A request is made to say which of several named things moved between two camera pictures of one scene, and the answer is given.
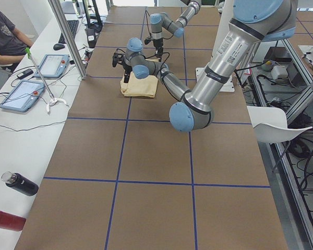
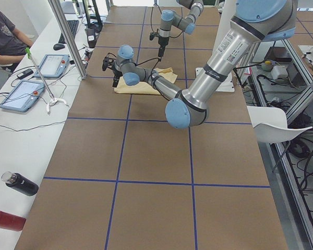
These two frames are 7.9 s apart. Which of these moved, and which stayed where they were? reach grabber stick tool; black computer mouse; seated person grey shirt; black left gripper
Moved: black left gripper
Stayed: black computer mouse; seated person grey shirt; reach grabber stick tool
